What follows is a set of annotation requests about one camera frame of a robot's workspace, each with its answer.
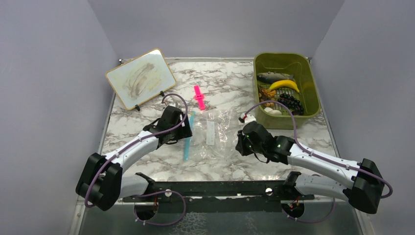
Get clear zip top bag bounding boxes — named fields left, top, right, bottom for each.
left=184, top=109, right=239, bottom=161

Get yellow toy banana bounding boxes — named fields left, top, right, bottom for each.
left=269, top=79, right=300, bottom=93

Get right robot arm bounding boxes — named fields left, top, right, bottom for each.
left=235, top=121, right=385, bottom=214

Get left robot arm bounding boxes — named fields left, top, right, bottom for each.
left=75, top=106, right=192, bottom=211

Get pink plastic bag clip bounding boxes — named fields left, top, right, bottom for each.
left=194, top=85, right=206, bottom=111

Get white toy egg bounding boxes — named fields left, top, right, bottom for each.
left=264, top=107, right=282, bottom=116

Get wood framed whiteboard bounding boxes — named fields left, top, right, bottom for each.
left=105, top=48, right=177, bottom=110

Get black toy grapes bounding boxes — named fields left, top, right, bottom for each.
left=277, top=93, right=304, bottom=116

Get grey toy fish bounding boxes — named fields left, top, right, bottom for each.
left=256, top=71, right=294, bottom=84

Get green plastic bin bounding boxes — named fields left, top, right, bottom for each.
left=251, top=52, right=321, bottom=130

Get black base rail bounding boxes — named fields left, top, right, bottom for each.
left=122, top=176, right=315, bottom=213

